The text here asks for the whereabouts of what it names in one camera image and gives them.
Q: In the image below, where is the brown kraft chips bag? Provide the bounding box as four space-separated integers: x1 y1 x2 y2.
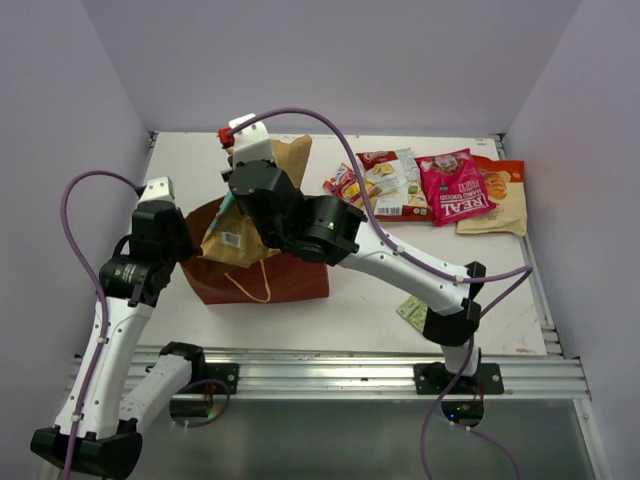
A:
200 135 312 268

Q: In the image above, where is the red paper bag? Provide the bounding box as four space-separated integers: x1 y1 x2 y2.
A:
181 199 329 305

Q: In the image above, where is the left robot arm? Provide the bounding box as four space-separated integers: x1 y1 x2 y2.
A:
30 195 208 479

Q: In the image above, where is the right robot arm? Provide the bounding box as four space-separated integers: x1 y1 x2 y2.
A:
223 160 486 393

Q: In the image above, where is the red white chips bag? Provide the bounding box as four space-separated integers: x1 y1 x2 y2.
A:
357 148 433 221

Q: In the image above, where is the pink REAL chips bag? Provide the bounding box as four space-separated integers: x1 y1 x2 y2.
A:
415 149 496 226

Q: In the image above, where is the orange beige chips bag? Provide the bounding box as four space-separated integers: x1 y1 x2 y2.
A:
456 155 528 237

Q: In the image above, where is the orange yellow candy packet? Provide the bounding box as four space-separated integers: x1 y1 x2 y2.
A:
323 163 364 209

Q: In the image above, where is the green small sachet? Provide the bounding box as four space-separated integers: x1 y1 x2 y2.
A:
396 296 428 332

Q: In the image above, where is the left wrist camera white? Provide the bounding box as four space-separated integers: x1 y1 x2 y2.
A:
136 176 175 203

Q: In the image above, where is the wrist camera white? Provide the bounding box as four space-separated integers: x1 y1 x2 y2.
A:
136 176 175 203
218 113 274 169

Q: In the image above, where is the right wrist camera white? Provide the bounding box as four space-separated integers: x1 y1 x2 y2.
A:
218 113 274 169

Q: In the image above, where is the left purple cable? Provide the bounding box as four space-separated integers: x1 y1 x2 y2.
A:
59 169 144 480

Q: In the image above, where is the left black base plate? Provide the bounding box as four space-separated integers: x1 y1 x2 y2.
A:
176 363 239 401

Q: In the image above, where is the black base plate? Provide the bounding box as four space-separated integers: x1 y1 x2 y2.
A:
413 362 505 395
176 363 239 401

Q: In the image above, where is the aluminium mounting rail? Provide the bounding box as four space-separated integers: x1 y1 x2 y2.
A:
74 347 596 401

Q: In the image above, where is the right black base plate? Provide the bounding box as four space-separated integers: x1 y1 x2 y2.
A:
413 362 505 395

